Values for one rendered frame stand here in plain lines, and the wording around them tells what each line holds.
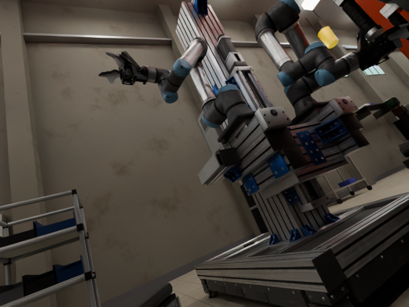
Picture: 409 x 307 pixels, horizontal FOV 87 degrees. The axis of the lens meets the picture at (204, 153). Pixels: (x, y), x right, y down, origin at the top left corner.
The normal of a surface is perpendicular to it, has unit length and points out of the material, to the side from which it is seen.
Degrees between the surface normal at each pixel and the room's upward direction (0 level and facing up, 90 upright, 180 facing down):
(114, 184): 90
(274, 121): 90
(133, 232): 90
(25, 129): 90
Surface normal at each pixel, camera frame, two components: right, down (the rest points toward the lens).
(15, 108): 0.32, -0.45
